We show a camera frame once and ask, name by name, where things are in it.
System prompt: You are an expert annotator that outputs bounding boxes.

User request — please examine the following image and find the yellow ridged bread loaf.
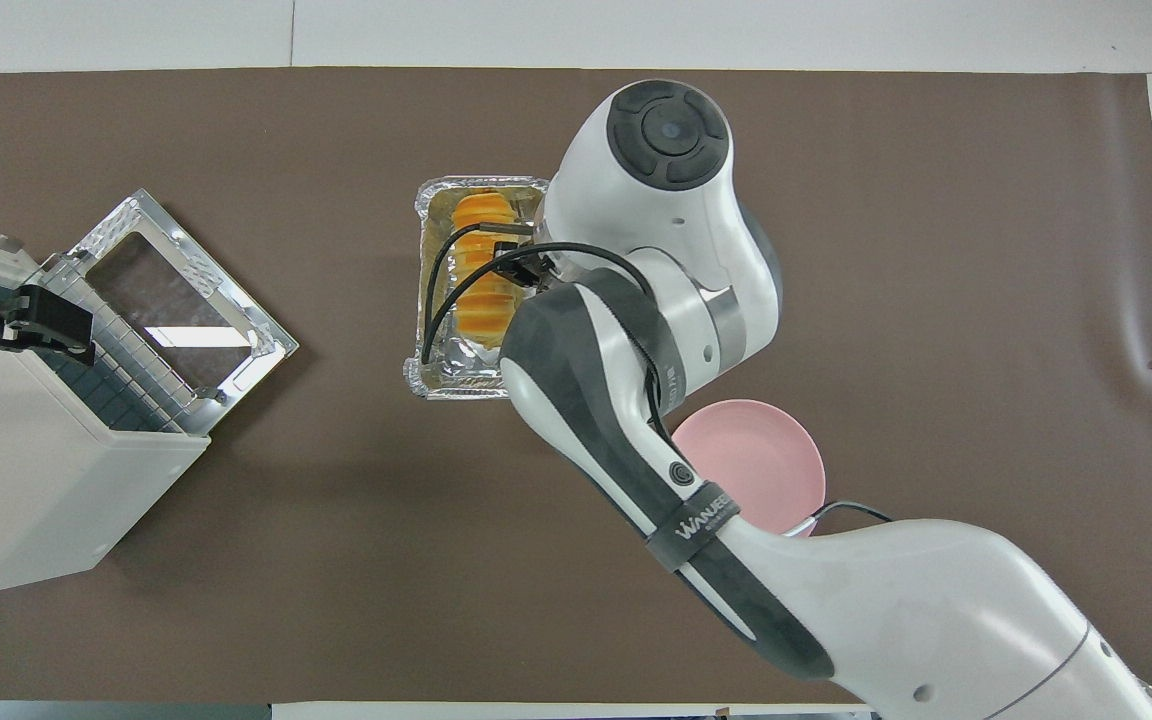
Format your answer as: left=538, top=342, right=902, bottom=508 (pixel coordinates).
left=450, top=192, right=539, bottom=351

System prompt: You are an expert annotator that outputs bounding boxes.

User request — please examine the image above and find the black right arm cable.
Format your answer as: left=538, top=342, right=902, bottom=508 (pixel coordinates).
left=420, top=222, right=893, bottom=527

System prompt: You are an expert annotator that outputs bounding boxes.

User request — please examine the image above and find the pink round plate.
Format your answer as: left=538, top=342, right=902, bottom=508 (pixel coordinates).
left=671, top=399, right=827, bottom=538

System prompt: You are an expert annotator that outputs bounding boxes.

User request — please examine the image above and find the silver aluminium foil tray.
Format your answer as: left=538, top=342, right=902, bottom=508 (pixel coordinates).
left=403, top=176, right=552, bottom=400

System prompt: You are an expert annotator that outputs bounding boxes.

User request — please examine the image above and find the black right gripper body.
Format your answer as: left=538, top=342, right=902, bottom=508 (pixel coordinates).
left=489, top=220, right=555, bottom=293

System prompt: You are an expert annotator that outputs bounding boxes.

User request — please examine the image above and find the brown table mat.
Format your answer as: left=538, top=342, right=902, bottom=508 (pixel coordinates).
left=0, top=68, right=1152, bottom=707

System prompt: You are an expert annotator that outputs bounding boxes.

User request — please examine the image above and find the cream toaster oven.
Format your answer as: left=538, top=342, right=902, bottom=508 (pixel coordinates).
left=0, top=225, right=212, bottom=599

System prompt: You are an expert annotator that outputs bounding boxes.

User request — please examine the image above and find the metal oven wire rack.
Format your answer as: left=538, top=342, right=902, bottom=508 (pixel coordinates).
left=41, top=275, right=209, bottom=434

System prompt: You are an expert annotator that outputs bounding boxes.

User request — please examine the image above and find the glass oven door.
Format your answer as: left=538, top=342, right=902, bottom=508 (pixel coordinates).
left=66, top=188, right=300, bottom=423

